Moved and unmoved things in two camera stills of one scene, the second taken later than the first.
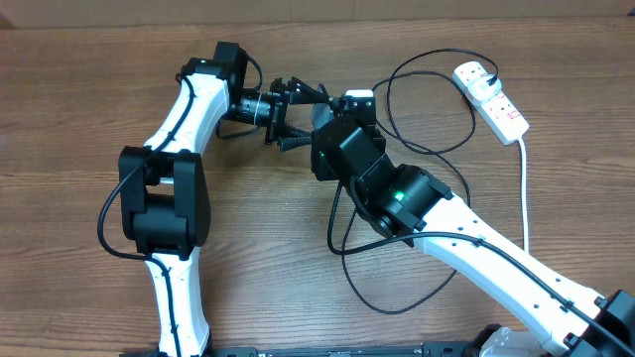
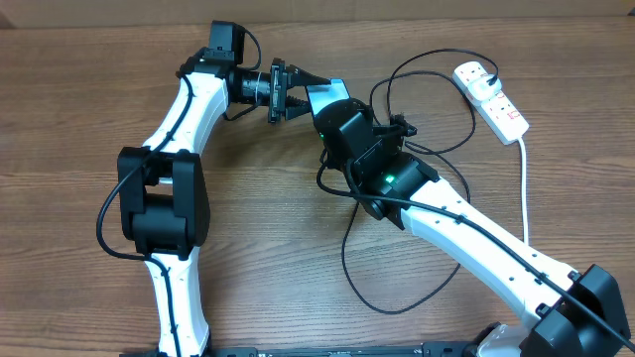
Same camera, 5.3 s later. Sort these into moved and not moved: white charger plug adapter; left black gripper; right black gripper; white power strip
Moved: left black gripper; right black gripper
Not moved: white power strip; white charger plug adapter
